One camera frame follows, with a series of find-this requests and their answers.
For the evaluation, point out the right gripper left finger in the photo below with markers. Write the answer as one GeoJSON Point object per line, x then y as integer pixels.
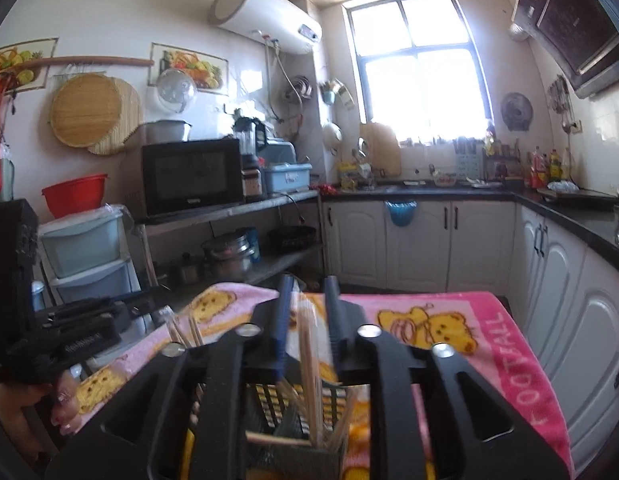
{"type": "Point", "coordinates": [141, 432]}

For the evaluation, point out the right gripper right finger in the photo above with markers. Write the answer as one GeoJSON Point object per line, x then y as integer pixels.
{"type": "Point", "coordinates": [430, 410]}

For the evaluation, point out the white kitchen cabinets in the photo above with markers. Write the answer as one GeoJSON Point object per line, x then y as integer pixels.
{"type": "Point", "coordinates": [557, 269]}

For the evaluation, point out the dark green utensil basket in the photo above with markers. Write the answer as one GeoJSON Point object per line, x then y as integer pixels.
{"type": "Point", "coordinates": [278, 436]}

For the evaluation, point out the pink bear blanket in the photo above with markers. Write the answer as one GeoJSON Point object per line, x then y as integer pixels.
{"type": "Point", "coordinates": [194, 412]}

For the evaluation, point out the stacked steel pots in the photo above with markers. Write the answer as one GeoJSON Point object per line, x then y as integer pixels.
{"type": "Point", "coordinates": [229, 256]}

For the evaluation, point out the plastic drawer tower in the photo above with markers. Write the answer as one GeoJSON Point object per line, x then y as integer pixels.
{"type": "Point", "coordinates": [86, 255]}

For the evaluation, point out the metal shelf rack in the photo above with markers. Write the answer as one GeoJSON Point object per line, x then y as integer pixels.
{"type": "Point", "coordinates": [251, 243]}

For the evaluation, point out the red plastic basin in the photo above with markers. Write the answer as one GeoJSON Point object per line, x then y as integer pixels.
{"type": "Point", "coordinates": [75, 196]}

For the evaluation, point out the black microwave oven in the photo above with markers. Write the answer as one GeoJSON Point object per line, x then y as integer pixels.
{"type": "Point", "coordinates": [169, 178]}

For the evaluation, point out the blue plastic box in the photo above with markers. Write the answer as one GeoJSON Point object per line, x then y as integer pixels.
{"type": "Point", "coordinates": [286, 178]}

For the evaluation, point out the blue hanging bag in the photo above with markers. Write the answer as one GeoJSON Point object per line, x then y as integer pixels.
{"type": "Point", "coordinates": [401, 213]}

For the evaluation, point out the black blender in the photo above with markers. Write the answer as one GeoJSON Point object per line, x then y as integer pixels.
{"type": "Point", "coordinates": [251, 134]}

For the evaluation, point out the round bamboo tray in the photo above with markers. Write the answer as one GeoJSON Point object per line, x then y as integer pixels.
{"type": "Point", "coordinates": [84, 110]}

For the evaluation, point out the wooden cutting board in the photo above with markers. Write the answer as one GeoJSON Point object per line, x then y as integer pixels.
{"type": "Point", "coordinates": [382, 149]}

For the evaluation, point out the condiment bottles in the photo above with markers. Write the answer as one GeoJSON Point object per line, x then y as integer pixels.
{"type": "Point", "coordinates": [547, 170]}

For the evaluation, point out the white water heater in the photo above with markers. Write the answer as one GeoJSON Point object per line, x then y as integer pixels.
{"type": "Point", "coordinates": [278, 22]}

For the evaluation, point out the black range hood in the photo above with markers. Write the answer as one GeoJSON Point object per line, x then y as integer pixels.
{"type": "Point", "coordinates": [579, 35]}

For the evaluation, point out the fruit wall picture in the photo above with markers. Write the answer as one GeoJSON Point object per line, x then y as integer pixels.
{"type": "Point", "coordinates": [209, 72]}

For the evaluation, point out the black wall fan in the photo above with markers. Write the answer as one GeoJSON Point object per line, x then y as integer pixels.
{"type": "Point", "coordinates": [517, 111]}

